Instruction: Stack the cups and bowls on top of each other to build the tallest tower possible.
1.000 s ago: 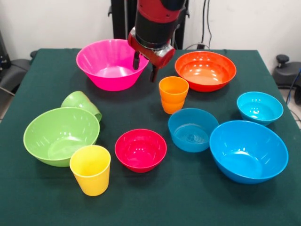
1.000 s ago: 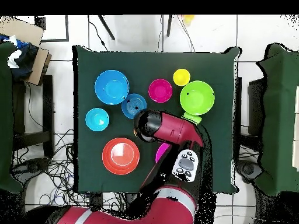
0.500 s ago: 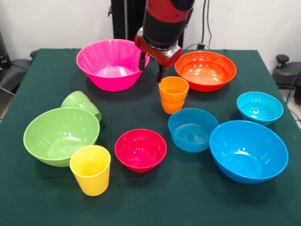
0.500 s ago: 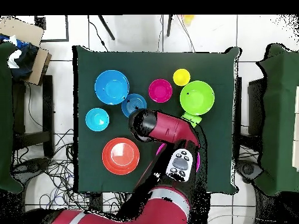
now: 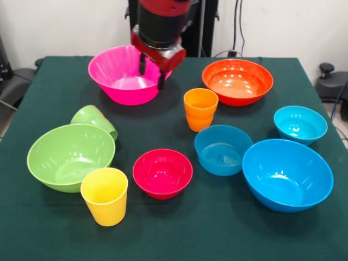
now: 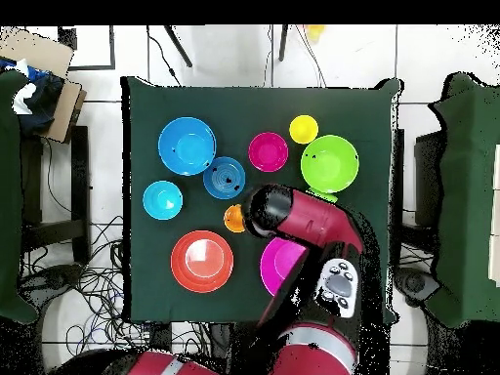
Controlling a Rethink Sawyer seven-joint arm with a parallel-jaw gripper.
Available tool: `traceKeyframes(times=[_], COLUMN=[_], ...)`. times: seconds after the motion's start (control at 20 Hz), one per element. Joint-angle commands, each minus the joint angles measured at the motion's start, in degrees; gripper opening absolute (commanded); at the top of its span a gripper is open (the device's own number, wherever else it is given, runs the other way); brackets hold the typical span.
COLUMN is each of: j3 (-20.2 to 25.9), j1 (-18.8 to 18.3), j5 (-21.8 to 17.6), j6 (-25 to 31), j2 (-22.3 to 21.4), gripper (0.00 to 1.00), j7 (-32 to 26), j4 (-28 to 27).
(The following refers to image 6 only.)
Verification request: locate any orange cup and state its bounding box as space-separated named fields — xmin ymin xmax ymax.
xmin=223 ymin=203 xmax=246 ymax=234

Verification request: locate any ribbed blue bowl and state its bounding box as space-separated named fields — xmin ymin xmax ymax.
xmin=202 ymin=155 xmax=247 ymax=201

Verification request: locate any large pink bowl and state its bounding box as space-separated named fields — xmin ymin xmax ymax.
xmin=259 ymin=236 xmax=310 ymax=298

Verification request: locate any green cup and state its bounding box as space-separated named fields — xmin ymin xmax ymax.
xmin=305 ymin=187 xmax=339 ymax=204

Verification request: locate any large blue bowl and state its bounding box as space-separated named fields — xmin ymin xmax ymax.
xmin=157 ymin=116 xmax=218 ymax=177

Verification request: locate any green bowl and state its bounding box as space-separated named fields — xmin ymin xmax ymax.
xmin=300 ymin=134 xmax=360 ymax=194

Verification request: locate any small red bowl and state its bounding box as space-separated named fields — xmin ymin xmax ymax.
xmin=247 ymin=131 xmax=289 ymax=174

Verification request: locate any orange-red bowl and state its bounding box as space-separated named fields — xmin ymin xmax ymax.
xmin=170 ymin=229 xmax=235 ymax=294

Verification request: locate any small turquoise bowl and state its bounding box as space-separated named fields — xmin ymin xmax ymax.
xmin=142 ymin=180 xmax=185 ymax=221

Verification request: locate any yellow cup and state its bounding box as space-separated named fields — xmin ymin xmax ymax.
xmin=288 ymin=113 xmax=319 ymax=146

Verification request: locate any dark green table cloth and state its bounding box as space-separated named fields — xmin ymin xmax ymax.
xmin=120 ymin=74 xmax=406 ymax=326

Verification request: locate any black power brick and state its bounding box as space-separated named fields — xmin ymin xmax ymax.
xmin=148 ymin=321 xmax=173 ymax=353

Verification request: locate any black tripod leg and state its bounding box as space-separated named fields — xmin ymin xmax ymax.
xmin=277 ymin=24 xmax=290 ymax=63
xmin=163 ymin=24 xmax=193 ymax=68

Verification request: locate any black stool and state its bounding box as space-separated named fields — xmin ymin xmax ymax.
xmin=21 ymin=124 xmax=93 ymax=263

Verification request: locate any yellow object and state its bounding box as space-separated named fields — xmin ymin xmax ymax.
xmin=304 ymin=24 xmax=327 ymax=42

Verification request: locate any cardboard box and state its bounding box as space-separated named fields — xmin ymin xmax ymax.
xmin=0 ymin=25 xmax=88 ymax=145

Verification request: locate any green cloth side table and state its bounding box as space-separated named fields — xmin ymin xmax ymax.
xmin=425 ymin=71 xmax=500 ymax=329
xmin=0 ymin=69 xmax=40 ymax=325

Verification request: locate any bundle of clothes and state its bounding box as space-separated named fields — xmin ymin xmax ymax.
xmin=0 ymin=58 xmax=67 ymax=136

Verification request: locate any tangle of black cables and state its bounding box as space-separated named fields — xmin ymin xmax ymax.
xmin=19 ymin=214 xmax=212 ymax=356

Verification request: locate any black pedestal foot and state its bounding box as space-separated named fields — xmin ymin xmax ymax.
xmin=394 ymin=267 xmax=442 ymax=308
xmin=22 ymin=263 xmax=85 ymax=292

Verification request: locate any black floor cable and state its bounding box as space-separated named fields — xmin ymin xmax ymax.
xmin=146 ymin=24 xmax=183 ymax=87

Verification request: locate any black square frame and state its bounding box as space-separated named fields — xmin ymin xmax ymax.
xmin=58 ymin=24 xmax=116 ymax=71

